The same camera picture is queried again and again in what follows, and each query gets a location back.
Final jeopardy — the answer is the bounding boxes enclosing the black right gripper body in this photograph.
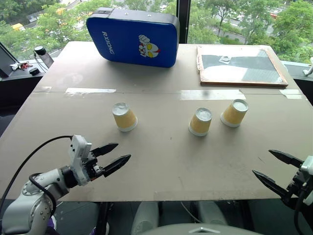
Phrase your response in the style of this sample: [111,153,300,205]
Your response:
[287,168,308,200]

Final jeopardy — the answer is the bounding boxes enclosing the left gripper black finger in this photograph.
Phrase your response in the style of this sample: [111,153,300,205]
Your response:
[91,143,119,158]
[102,154,132,178]

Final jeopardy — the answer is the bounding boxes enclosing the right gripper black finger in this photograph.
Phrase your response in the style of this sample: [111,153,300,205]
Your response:
[268,149,304,169]
[251,170,298,210]

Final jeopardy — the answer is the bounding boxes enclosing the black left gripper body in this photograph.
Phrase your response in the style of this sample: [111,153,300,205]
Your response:
[84,149,105,182]

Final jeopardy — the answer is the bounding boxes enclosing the yellow paper cup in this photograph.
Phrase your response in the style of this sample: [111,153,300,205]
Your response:
[188,107,213,137]
[112,102,138,133]
[220,98,249,128]

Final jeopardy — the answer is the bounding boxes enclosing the black table leg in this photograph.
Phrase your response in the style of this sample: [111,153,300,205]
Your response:
[95,202,114,235]

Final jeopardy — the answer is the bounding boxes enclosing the clear tape strip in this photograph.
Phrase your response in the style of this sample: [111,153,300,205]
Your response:
[279,89,303,100]
[65,87,117,95]
[179,89,246,101]

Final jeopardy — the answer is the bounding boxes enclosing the grey rounded robot leg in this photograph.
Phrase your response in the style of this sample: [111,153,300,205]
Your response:
[196,201,229,227]
[130,201,160,235]

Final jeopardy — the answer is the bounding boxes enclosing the grey robot torso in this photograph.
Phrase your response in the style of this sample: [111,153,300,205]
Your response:
[138,226,266,235]

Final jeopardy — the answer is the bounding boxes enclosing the wooden framed board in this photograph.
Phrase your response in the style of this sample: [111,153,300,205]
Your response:
[196,45,289,89]

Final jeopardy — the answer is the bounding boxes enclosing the black side desk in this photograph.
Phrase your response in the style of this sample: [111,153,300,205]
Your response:
[0,41,55,138]

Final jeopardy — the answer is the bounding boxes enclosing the blue padded cartoon print case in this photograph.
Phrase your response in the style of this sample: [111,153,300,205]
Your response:
[86,7,180,69]

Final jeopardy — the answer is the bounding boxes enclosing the red and white small items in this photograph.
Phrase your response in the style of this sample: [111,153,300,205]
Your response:
[9,62,33,71]

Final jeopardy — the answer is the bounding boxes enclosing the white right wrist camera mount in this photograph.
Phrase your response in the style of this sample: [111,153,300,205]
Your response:
[299,155,313,205]

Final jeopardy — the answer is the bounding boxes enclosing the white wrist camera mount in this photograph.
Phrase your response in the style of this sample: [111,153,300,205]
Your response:
[299,155,313,205]
[67,134,93,186]

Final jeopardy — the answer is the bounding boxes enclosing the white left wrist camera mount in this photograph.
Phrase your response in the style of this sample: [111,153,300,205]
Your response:
[67,134,93,186]

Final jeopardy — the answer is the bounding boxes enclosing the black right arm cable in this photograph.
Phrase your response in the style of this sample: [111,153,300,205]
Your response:
[293,188,308,235]

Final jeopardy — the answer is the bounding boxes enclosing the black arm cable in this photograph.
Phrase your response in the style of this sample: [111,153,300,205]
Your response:
[0,135,74,214]
[293,188,308,235]

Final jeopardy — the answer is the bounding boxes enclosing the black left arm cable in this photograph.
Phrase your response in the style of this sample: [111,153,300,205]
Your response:
[0,135,74,214]

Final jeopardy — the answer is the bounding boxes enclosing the dark window frame post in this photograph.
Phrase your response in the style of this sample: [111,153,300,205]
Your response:
[176,0,192,45]

